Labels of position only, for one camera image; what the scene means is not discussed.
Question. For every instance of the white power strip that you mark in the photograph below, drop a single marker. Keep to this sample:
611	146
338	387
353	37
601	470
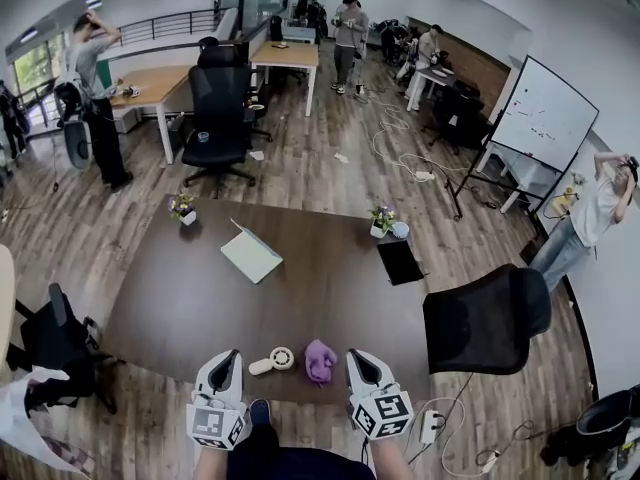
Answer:
491	459
430	427
425	175

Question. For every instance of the person's left forearm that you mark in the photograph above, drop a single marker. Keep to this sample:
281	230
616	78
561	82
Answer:
210	465

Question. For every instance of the white plate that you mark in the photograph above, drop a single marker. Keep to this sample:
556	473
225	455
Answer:
257	107

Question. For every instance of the black metal railing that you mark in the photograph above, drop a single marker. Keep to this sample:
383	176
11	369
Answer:
170	23

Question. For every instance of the dark table white legs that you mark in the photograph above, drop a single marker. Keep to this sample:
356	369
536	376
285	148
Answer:
440	74

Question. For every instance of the person's right forearm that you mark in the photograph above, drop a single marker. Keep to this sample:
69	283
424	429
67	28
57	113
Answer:
392	460

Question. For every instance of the white plastic bag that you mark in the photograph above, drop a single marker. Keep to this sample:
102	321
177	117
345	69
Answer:
15	418

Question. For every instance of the black round seat chair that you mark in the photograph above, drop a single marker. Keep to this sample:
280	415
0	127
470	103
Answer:
605	415

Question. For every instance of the purple cloth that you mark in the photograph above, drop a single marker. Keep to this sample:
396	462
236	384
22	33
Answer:
319	360

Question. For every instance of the cream handheld fan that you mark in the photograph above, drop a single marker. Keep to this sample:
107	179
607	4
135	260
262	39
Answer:
282	359

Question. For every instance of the wooden table with white legs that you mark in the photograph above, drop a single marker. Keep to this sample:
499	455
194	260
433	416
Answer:
290	55
155	83

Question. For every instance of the round beige table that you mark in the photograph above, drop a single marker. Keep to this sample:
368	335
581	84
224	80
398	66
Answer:
5	298

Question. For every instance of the black high-back office chair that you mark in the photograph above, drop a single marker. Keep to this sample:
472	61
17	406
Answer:
220	103

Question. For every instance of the person's dark navy clothing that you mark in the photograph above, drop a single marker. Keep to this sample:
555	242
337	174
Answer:
300	463

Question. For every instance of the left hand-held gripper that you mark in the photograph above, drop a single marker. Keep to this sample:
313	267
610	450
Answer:
210	423

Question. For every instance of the small ribbed pale blue pot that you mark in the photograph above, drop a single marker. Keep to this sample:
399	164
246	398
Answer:
401	230

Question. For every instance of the grey chair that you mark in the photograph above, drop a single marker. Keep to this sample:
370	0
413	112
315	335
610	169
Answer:
77	145

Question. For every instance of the person's left blue shoe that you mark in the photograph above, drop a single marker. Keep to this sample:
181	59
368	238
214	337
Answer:
260	410

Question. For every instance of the black tablet sleeve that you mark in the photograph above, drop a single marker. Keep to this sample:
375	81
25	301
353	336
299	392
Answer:
400	263

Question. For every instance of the potted purple flowers white pot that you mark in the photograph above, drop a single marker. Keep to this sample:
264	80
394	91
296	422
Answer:
381	223
185	210

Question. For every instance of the black armrest office chair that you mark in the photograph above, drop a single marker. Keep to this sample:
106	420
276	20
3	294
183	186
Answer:
55	343

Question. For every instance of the crumpled white paper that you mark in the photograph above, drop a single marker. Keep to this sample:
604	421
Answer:
256	155
341	157

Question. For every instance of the blue tape roll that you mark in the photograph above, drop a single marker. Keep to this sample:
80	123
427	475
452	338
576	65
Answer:
203	136

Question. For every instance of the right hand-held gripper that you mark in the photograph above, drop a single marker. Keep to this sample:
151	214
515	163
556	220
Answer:
385	410

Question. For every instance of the black mesh office chair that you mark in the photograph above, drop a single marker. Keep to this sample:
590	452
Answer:
480	323

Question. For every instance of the whiteboard on black stand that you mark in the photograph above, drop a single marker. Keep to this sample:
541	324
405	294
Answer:
545	113

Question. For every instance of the light blue notebook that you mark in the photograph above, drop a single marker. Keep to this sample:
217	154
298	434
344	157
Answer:
252	255

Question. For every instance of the yellow device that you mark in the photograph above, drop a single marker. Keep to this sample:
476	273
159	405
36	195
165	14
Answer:
565	200

